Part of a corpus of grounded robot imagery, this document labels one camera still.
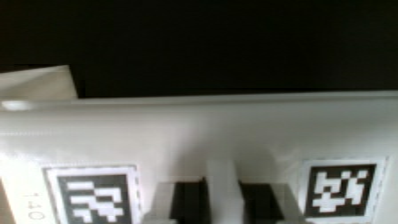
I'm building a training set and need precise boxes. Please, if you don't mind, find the white cabinet door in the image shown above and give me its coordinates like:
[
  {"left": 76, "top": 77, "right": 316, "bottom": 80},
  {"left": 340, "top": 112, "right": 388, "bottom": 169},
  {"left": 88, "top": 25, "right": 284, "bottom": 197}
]
[{"left": 0, "top": 91, "right": 398, "bottom": 224}]

